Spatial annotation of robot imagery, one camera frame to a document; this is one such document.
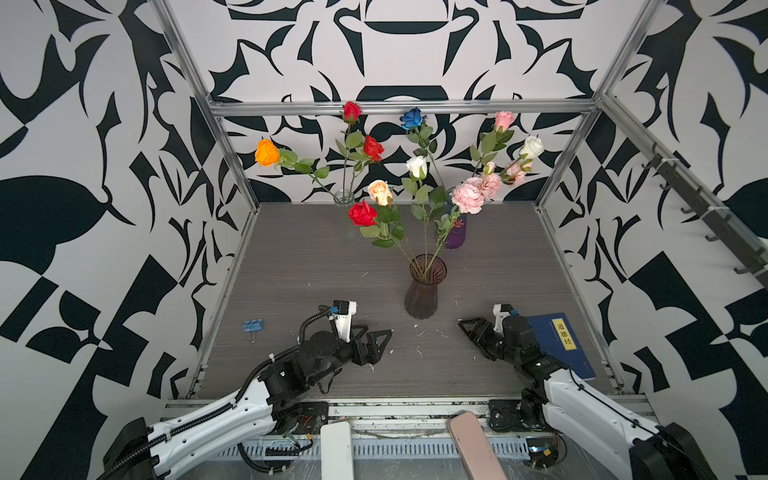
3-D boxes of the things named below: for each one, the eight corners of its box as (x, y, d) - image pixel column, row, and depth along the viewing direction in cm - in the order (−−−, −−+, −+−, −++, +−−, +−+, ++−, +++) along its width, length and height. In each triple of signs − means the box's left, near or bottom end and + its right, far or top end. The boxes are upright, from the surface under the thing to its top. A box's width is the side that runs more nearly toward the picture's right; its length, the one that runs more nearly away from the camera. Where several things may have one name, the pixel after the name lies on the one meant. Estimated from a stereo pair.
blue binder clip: (241, 342, 88) (238, 338, 86) (247, 322, 92) (244, 318, 90) (258, 342, 88) (255, 338, 86) (264, 322, 92) (261, 318, 90)
